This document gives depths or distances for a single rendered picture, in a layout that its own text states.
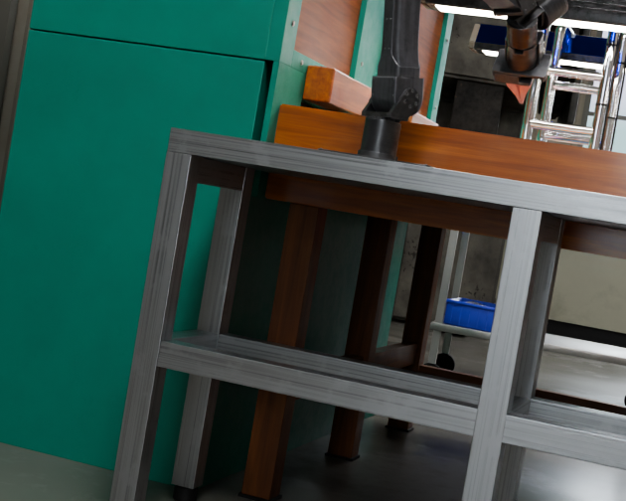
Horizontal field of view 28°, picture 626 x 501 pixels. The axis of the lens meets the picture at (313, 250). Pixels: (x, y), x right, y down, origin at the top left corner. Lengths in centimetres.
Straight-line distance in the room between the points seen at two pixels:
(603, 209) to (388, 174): 33
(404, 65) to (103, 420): 94
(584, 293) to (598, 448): 661
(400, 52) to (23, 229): 90
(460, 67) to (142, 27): 485
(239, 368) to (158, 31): 78
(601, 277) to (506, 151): 620
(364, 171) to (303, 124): 47
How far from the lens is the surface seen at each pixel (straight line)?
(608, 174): 228
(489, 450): 192
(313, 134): 239
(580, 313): 849
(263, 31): 242
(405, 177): 193
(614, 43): 280
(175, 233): 205
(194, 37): 247
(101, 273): 251
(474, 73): 725
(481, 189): 190
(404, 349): 337
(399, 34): 214
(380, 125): 212
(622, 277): 847
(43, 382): 258
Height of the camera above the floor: 58
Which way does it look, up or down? 2 degrees down
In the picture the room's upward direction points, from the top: 10 degrees clockwise
